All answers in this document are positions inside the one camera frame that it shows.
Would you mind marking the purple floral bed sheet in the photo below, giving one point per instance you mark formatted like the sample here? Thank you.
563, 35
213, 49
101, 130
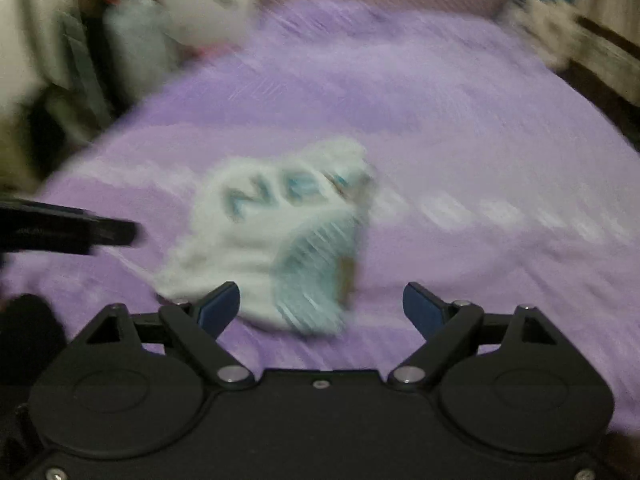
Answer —
450, 135

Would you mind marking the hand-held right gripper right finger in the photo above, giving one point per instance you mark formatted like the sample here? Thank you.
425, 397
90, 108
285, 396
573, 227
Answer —
425, 310

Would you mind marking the cream fleece blanket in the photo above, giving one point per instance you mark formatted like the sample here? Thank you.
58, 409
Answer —
542, 30

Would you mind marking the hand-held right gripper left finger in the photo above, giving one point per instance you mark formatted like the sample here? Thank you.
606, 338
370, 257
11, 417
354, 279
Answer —
220, 308

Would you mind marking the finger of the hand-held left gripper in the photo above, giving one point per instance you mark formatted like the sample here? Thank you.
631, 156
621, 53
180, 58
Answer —
117, 231

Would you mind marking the white printed sweatshirt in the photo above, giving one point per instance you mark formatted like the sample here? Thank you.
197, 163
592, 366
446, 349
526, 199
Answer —
240, 240

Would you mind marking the beige patterned curtain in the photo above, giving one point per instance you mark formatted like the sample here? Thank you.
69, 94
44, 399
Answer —
612, 35

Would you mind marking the dark clothes on rack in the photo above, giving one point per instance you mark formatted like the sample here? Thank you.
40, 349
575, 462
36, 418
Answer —
85, 50

